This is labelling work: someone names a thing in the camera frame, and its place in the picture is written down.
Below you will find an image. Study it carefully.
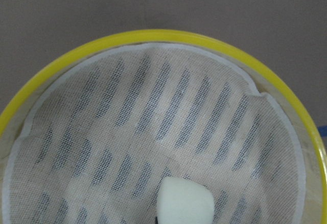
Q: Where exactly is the yellow rimmed bamboo steamer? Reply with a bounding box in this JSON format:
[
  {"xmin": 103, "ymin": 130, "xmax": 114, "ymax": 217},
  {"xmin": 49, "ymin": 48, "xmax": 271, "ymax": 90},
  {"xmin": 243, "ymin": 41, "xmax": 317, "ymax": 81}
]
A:
[{"xmin": 1, "ymin": 30, "xmax": 326, "ymax": 223}]

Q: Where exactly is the white steamed bun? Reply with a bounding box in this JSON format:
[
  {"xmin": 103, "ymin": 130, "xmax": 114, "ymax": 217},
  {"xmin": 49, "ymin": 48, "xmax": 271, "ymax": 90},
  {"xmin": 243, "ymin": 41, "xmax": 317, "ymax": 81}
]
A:
[{"xmin": 156, "ymin": 176, "xmax": 215, "ymax": 224}]

